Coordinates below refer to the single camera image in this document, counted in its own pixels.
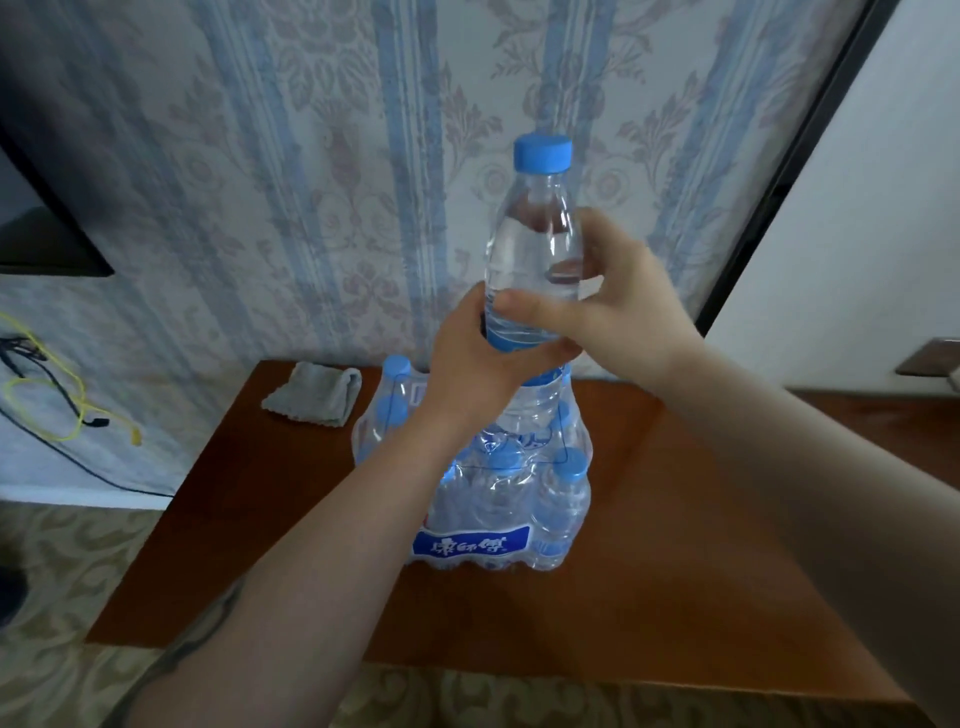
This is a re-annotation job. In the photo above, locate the black television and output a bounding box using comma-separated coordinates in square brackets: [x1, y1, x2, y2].
[0, 126, 116, 279]

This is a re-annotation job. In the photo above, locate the shrink-wrapped pack of water bottles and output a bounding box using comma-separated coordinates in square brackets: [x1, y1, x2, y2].
[351, 354, 595, 573]

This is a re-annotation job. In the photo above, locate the person's right forearm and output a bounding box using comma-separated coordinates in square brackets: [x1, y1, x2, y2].
[648, 333, 960, 728]

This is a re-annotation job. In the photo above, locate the person's left forearm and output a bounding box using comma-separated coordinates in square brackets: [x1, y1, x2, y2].
[101, 408, 519, 728]

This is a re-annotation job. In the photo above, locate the yellow cable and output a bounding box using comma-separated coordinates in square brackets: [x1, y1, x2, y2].
[0, 310, 144, 448]

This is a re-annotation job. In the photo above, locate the black cable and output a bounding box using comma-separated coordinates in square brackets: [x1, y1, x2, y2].
[0, 335, 175, 499]

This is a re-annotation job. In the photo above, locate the clear blue-capped water bottle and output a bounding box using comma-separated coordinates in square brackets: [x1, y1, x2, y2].
[482, 132, 588, 445]

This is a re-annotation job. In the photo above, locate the black door frame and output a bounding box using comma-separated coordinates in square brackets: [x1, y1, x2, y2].
[695, 0, 902, 337]

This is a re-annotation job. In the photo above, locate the grey folded cloth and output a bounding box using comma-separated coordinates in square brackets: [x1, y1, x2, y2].
[261, 360, 364, 429]

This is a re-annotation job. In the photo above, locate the person's left hand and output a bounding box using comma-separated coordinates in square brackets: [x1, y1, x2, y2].
[421, 282, 584, 445]

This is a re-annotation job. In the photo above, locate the person's right hand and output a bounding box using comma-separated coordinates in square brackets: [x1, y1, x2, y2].
[491, 209, 706, 397]

